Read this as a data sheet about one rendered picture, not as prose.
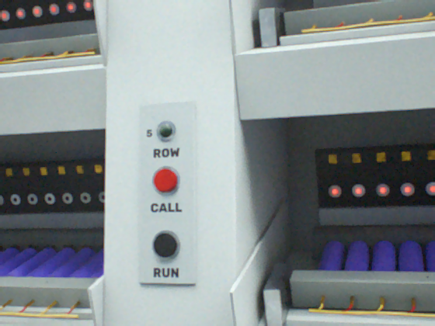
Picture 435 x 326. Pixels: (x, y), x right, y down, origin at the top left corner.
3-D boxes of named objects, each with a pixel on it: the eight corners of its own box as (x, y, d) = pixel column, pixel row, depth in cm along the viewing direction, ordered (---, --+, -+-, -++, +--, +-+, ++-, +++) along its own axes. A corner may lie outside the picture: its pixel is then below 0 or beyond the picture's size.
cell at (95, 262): (118, 265, 57) (85, 296, 51) (100, 265, 57) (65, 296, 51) (115, 247, 56) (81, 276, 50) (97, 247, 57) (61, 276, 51)
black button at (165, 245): (175, 258, 40) (175, 233, 40) (152, 258, 40) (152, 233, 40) (180, 257, 41) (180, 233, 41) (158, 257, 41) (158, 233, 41)
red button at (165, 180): (175, 192, 40) (175, 168, 40) (153, 192, 41) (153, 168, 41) (180, 192, 41) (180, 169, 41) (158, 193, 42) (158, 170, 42)
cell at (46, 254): (60, 265, 58) (20, 295, 52) (43, 265, 59) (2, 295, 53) (57, 247, 58) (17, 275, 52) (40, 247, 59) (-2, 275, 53)
